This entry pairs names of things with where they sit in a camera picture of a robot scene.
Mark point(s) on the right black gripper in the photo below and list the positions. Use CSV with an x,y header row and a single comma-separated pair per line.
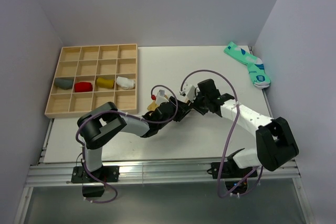
x,y
202,112

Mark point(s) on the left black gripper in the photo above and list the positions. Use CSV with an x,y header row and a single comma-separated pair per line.
x,y
182,109

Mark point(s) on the cream and brown striped sock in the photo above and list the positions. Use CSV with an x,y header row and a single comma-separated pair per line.
x,y
189,103

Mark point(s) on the mustard yellow sock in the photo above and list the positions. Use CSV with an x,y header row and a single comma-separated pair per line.
x,y
105,83
152,106

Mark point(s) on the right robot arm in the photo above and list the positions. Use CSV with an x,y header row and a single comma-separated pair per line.
x,y
275,143

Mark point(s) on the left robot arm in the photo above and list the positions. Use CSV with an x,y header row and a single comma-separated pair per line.
x,y
100,125

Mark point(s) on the white rolled sock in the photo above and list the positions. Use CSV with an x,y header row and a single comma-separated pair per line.
x,y
125,83

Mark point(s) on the teal patterned sock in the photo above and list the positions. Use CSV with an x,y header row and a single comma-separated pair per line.
x,y
255,66

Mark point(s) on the mustard yellow rolled sock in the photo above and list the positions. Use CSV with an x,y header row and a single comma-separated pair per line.
x,y
105,83

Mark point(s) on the wooden compartment tray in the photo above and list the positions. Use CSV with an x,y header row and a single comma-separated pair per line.
x,y
86,64

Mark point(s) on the red rolled sock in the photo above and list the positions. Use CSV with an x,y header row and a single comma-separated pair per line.
x,y
80,87

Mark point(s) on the grey rolled sock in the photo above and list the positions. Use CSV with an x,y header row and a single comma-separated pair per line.
x,y
64,84

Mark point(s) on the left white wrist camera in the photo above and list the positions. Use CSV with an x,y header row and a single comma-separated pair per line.
x,y
159,98

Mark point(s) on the aluminium mounting rail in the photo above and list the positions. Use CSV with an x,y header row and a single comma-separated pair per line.
x,y
145,172

